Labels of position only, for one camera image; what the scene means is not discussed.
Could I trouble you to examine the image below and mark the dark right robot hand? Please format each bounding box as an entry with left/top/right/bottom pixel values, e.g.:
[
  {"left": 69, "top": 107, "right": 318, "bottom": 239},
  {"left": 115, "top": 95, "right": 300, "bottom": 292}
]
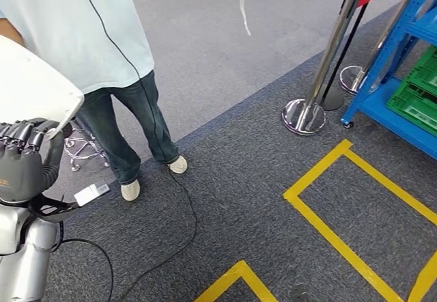
[{"left": 290, "top": 284, "right": 308, "bottom": 302}]

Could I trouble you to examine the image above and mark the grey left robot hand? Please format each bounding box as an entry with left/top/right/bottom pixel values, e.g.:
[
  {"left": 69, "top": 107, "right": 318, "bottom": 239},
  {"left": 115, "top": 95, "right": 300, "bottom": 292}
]
[{"left": 0, "top": 118, "right": 73, "bottom": 204}]

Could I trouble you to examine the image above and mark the white curved panel part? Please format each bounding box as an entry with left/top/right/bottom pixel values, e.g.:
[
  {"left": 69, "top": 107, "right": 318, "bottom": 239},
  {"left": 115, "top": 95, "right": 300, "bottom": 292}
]
[{"left": 0, "top": 34, "right": 85, "bottom": 141}]

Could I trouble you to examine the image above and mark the blue metal shelf rack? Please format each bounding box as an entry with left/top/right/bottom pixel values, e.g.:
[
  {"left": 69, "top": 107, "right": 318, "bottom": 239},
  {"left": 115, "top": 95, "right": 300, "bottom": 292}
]
[{"left": 340, "top": 0, "right": 437, "bottom": 162}]

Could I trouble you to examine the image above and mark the chrome chair base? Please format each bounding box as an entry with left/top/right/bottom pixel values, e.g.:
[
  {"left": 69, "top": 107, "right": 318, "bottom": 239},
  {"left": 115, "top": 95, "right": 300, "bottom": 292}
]
[{"left": 63, "top": 118, "right": 111, "bottom": 173}]

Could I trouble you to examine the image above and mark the green plastic crate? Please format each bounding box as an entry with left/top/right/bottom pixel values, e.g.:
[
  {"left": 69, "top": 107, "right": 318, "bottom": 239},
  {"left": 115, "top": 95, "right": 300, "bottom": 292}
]
[
  {"left": 386, "top": 79, "right": 437, "bottom": 138},
  {"left": 405, "top": 45, "right": 437, "bottom": 98}
]

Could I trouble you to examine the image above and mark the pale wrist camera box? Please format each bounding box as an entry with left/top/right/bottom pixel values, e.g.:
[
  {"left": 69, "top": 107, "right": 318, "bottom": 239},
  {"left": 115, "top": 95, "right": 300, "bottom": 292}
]
[{"left": 73, "top": 182, "right": 111, "bottom": 208}]

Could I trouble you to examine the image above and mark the thin black cable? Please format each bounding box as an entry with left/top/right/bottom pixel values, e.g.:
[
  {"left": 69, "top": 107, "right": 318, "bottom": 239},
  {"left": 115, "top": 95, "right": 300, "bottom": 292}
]
[{"left": 79, "top": 0, "right": 199, "bottom": 302}]

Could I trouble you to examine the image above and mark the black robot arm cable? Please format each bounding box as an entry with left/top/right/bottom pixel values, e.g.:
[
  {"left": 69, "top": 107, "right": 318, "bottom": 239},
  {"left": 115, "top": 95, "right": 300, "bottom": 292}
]
[{"left": 50, "top": 238, "right": 115, "bottom": 302}]

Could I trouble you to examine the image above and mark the black stanchion post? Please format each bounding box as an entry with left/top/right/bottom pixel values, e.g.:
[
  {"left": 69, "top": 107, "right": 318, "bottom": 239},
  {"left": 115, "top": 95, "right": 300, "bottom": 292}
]
[{"left": 320, "top": 0, "right": 383, "bottom": 112}]

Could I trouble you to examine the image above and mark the white hanging strap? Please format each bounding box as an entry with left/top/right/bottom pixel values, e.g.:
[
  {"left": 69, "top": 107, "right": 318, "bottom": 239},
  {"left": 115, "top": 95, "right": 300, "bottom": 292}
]
[{"left": 233, "top": 0, "right": 253, "bottom": 38}]

